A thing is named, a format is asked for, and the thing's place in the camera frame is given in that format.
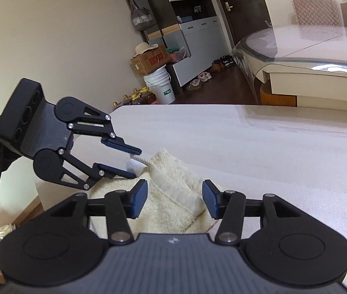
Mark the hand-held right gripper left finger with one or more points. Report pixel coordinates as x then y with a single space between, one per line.
139 197

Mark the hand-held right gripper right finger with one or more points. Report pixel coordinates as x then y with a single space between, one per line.
210 199

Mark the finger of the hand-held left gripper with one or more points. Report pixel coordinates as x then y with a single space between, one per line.
121 145
115 173

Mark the cream terry towel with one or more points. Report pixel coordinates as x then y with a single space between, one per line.
173 190

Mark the cooking oil bottle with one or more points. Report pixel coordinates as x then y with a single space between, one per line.
149 96
136 96
127 100
117 104

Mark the white plastic bucket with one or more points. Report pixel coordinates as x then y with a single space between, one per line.
161 85

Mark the cardboard box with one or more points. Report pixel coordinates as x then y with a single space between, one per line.
149 62

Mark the straw hat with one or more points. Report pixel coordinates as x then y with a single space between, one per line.
144 49

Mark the pile of colourful bags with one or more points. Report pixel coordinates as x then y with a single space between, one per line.
178 53

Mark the white container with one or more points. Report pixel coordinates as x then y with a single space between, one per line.
3 231

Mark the row of shoes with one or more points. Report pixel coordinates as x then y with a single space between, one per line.
210 70

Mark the white and dark cabinet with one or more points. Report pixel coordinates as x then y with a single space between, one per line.
192 36

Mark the grey hanging bag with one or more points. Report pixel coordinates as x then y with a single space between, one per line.
143 15

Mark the blue tray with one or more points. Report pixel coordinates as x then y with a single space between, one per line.
186 18

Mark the dark brown door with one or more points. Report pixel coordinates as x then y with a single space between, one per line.
240 6

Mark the quilted beige chair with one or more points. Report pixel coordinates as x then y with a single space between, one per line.
315 10

